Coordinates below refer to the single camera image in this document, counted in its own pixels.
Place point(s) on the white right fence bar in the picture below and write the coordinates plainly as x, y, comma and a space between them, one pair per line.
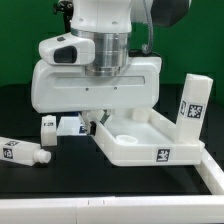
211, 174

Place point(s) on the white fence bar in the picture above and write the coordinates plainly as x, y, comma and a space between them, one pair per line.
211, 174
114, 210

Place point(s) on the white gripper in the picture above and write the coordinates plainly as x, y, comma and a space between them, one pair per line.
69, 89

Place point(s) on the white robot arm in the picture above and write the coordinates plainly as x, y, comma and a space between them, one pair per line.
105, 61

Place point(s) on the white desk top tray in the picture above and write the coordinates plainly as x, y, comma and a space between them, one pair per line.
142, 137

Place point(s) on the white front fence bar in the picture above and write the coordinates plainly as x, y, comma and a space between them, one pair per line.
114, 210

